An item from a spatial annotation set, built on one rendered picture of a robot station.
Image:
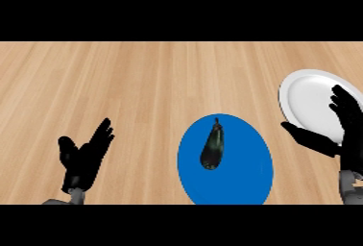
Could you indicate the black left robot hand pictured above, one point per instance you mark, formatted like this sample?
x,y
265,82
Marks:
x,y
84,160

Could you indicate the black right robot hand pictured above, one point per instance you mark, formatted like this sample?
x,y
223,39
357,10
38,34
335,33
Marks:
x,y
349,141

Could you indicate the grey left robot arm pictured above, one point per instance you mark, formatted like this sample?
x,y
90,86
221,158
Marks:
x,y
71,197

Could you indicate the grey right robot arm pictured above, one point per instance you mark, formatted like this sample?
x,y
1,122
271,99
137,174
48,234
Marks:
x,y
349,187

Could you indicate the white plate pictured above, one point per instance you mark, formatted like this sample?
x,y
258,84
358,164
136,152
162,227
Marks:
x,y
308,102

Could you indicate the dark purple eggplant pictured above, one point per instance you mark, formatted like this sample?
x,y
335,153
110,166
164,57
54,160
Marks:
x,y
212,150

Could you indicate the blue plate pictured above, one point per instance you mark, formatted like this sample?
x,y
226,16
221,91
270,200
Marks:
x,y
226,166

